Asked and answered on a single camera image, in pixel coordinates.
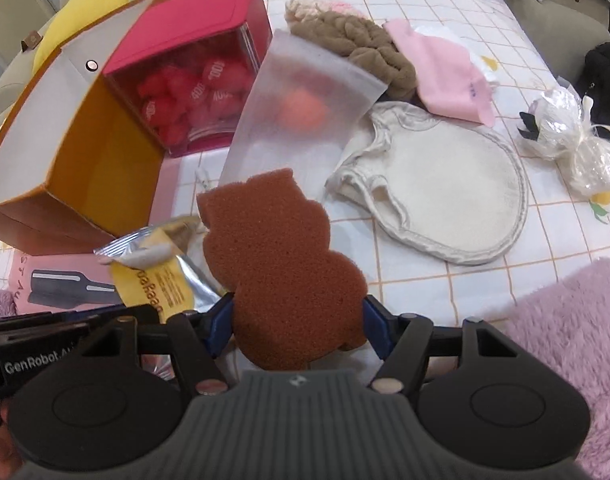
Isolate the black backpack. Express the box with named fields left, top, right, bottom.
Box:
left=576, top=42, right=610, bottom=126

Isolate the purple fluffy rug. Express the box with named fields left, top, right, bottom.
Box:
left=2, top=259, right=610, bottom=479

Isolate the checked lemon tablecloth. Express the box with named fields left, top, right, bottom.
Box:
left=265, top=0, right=610, bottom=325

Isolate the orange storage box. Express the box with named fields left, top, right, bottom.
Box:
left=0, top=0, right=165, bottom=256

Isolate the small brown tag on armrest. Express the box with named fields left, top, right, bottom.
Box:
left=21, top=30, right=43, bottom=52

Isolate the brown braided knit item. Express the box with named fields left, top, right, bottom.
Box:
left=290, top=11, right=418, bottom=101

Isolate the frosted bag with orange ball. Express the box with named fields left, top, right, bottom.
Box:
left=219, top=30, right=386, bottom=200

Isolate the brown bear shaped sponge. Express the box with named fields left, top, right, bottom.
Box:
left=197, top=168, right=368, bottom=370

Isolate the white cloth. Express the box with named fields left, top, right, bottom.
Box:
left=412, top=24, right=500, bottom=88

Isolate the yellow foil snack packet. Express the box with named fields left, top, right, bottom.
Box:
left=94, top=216, right=226, bottom=321

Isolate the pink cloth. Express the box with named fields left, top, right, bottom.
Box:
left=384, top=18, right=498, bottom=127

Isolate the white flower bundle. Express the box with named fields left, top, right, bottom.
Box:
left=518, top=86, right=610, bottom=198

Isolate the cream drawstring pouch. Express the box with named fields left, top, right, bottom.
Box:
left=326, top=101, right=528, bottom=266

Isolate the red lidded clear box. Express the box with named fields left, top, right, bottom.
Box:
left=104, top=0, right=273, bottom=156

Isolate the pink white crochet item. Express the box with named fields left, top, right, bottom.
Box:
left=284, top=0, right=366, bottom=26

